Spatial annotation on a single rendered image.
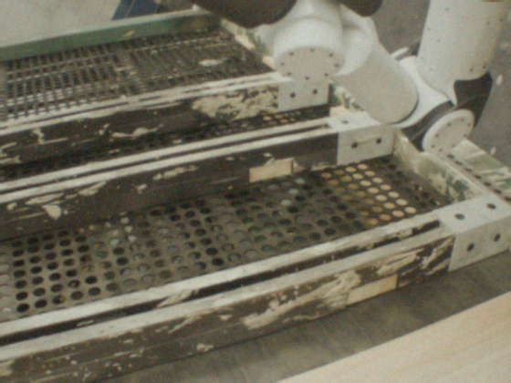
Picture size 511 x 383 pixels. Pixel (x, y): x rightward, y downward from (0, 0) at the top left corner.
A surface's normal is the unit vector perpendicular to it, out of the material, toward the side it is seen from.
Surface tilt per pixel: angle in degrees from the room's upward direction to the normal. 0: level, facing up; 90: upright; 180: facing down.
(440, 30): 45
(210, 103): 90
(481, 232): 90
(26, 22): 90
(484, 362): 54
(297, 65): 97
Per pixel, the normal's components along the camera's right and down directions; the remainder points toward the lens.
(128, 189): 0.38, 0.48
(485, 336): -0.01, -0.85
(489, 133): -0.76, -0.33
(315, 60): -0.01, 0.94
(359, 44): -0.58, -0.28
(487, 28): 0.35, 0.76
